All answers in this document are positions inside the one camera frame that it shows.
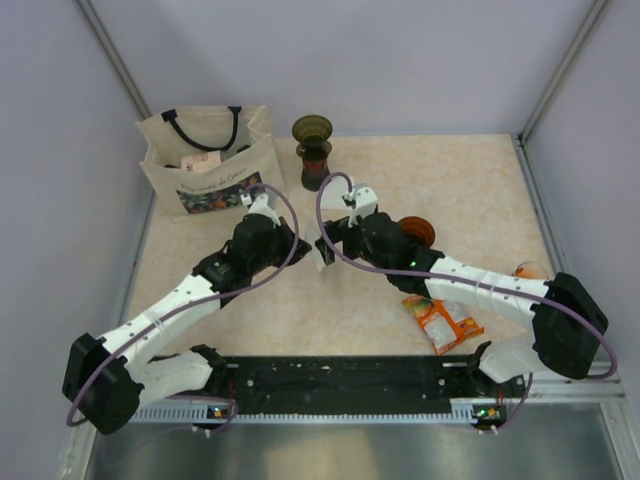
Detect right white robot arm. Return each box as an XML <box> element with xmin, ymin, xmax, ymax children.
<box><xmin>306</xmin><ymin>213</ymin><xmax>609</xmax><ymax>396</ymax></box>

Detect box inside tote bag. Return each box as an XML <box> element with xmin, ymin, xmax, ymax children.
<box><xmin>181</xmin><ymin>152</ymin><xmax>222</xmax><ymax>173</ymax></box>

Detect olive green coffee dripper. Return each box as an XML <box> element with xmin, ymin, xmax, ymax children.
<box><xmin>292</xmin><ymin>115</ymin><xmax>333</xmax><ymax>160</ymax></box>

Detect white paper coffee filters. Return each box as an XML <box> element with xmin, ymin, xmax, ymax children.
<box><xmin>318</xmin><ymin>176</ymin><xmax>353</xmax><ymax>212</ymax></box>

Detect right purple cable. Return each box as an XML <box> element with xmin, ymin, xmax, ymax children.
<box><xmin>314</xmin><ymin>172</ymin><xmax>619</xmax><ymax>434</ymax></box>

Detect purple cable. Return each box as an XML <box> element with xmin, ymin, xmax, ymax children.
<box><xmin>314</xmin><ymin>172</ymin><xmax>619</xmax><ymax>434</ymax></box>
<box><xmin>66</xmin><ymin>182</ymin><xmax>300</xmax><ymax>427</ymax></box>

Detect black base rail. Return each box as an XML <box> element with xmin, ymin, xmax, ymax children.
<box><xmin>164</xmin><ymin>353</ymin><xmax>526</xmax><ymax>417</ymax></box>

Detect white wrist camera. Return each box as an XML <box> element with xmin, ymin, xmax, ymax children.
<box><xmin>240</xmin><ymin>193</ymin><xmax>281</xmax><ymax>226</ymax></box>
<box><xmin>342</xmin><ymin>183</ymin><xmax>378</xmax><ymax>227</ymax></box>

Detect orange snack packet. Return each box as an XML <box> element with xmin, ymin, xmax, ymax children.
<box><xmin>402</xmin><ymin>295</ymin><xmax>484</xmax><ymax>355</ymax></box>

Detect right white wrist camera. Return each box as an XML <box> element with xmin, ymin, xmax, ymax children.
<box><xmin>342</xmin><ymin>183</ymin><xmax>378</xmax><ymax>227</ymax></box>

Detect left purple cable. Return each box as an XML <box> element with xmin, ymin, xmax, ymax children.
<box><xmin>66</xmin><ymin>182</ymin><xmax>300</xmax><ymax>427</ymax></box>

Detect red glass coffee server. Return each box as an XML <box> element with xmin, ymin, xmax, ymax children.
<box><xmin>301</xmin><ymin>157</ymin><xmax>330</xmax><ymax>192</ymax></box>

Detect beige canvas tote bag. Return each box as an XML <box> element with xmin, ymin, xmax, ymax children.
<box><xmin>137</xmin><ymin>106</ymin><xmax>286</xmax><ymax>216</ymax></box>

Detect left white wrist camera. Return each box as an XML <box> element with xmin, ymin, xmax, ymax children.
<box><xmin>240</xmin><ymin>193</ymin><xmax>281</xmax><ymax>226</ymax></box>

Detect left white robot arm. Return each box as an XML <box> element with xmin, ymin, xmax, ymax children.
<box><xmin>62</xmin><ymin>213</ymin><xmax>309</xmax><ymax>435</ymax></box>

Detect brown coffee dripper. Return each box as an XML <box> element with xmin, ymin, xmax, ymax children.
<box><xmin>399</xmin><ymin>216</ymin><xmax>436</xmax><ymax>248</ymax></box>

